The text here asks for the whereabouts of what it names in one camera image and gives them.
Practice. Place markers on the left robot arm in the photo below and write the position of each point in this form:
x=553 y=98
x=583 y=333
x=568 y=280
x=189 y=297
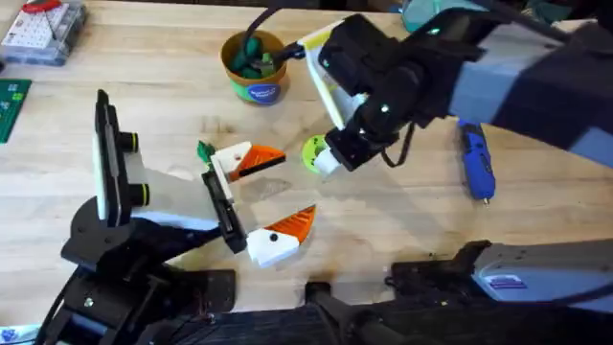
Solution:
x=105 y=249

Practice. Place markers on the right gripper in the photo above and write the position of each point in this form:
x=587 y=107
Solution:
x=397 y=100

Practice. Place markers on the teal object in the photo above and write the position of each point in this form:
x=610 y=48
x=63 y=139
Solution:
x=421 y=14

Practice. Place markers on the clear plastic parts box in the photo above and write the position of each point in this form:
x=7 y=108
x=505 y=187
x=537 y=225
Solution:
x=38 y=38

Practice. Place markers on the blue electric screwdriver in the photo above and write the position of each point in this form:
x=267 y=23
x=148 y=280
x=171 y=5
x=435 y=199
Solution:
x=476 y=163

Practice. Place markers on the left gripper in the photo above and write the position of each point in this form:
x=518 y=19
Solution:
x=182 y=203

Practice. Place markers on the brown tub with toys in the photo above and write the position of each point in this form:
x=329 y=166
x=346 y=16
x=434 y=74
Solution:
x=256 y=86

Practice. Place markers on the green board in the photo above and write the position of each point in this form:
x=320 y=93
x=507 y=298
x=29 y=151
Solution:
x=10 y=108

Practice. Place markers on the green toy vegetable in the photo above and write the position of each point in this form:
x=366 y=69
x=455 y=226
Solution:
x=206 y=151

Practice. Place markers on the black rail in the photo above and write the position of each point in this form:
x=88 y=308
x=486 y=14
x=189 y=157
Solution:
x=431 y=326

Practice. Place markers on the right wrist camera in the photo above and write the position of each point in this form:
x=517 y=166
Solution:
x=359 y=52

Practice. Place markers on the green disc with holes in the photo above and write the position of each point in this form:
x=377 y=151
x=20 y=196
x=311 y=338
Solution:
x=310 y=153

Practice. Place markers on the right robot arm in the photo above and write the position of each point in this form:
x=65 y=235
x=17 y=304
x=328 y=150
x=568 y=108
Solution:
x=551 y=86

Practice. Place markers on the left wrist upright plate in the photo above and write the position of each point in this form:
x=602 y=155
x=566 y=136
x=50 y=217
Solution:
x=109 y=167

